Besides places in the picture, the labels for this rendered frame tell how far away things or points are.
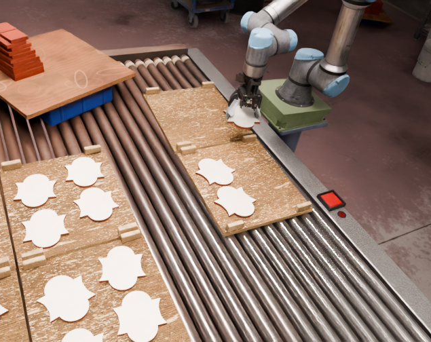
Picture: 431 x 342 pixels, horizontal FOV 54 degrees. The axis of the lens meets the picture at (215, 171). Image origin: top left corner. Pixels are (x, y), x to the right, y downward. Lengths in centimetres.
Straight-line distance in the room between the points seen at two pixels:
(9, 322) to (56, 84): 93
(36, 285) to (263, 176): 84
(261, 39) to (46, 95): 82
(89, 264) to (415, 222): 239
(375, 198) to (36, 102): 234
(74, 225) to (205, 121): 73
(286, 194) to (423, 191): 206
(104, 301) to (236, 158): 74
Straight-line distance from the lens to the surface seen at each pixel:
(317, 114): 201
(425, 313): 144
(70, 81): 178
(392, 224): 306
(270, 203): 147
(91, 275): 123
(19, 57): 177
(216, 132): 172
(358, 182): 325
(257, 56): 143
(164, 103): 185
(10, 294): 124
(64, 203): 141
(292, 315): 125
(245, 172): 156
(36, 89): 174
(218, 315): 120
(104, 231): 132
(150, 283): 121
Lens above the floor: 195
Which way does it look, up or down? 42 degrees down
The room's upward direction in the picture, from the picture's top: 11 degrees clockwise
